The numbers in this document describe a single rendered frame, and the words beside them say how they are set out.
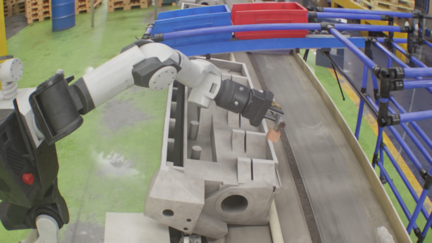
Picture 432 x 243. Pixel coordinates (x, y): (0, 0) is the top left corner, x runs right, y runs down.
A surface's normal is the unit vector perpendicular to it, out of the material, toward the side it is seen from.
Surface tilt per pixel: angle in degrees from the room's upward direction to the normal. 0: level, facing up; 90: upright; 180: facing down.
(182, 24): 92
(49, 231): 90
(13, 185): 107
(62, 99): 66
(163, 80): 113
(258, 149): 31
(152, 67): 70
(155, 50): 24
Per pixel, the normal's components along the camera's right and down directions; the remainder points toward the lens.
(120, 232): 0.00, -0.88
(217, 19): 0.05, 0.51
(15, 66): 0.98, 0.01
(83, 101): -0.59, 0.49
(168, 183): 0.17, -0.41
